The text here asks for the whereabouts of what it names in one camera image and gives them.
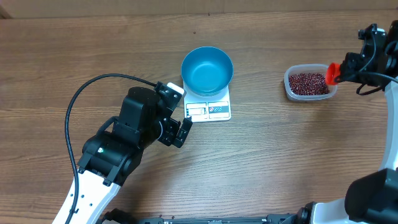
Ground orange scoop with blue handle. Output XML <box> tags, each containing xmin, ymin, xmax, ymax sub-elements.
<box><xmin>325</xmin><ymin>63</ymin><xmax>340</xmax><ymax>85</ymax></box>

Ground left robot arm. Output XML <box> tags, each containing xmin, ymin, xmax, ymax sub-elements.
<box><xmin>54</xmin><ymin>82</ymin><xmax>192</xmax><ymax>223</ymax></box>

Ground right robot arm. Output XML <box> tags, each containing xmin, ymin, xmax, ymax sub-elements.
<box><xmin>297</xmin><ymin>21</ymin><xmax>397</xmax><ymax>223</ymax></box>

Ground white digital kitchen scale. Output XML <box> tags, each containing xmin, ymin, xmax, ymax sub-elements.
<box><xmin>183</xmin><ymin>83</ymin><xmax>232</xmax><ymax>123</ymax></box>

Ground blue plastic bowl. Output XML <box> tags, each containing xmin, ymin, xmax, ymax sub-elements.
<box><xmin>180</xmin><ymin>46</ymin><xmax>234</xmax><ymax>96</ymax></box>

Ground clear plastic container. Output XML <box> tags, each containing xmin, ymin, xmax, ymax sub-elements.
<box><xmin>284</xmin><ymin>63</ymin><xmax>338</xmax><ymax>101</ymax></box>

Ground red beans in container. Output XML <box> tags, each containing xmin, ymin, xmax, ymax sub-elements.
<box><xmin>288</xmin><ymin>73</ymin><xmax>330</xmax><ymax>95</ymax></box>

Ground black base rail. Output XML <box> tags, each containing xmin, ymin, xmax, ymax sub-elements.
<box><xmin>99</xmin><ymin>207</ymin><xmax>315</xmax><ymax>224</ymax></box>

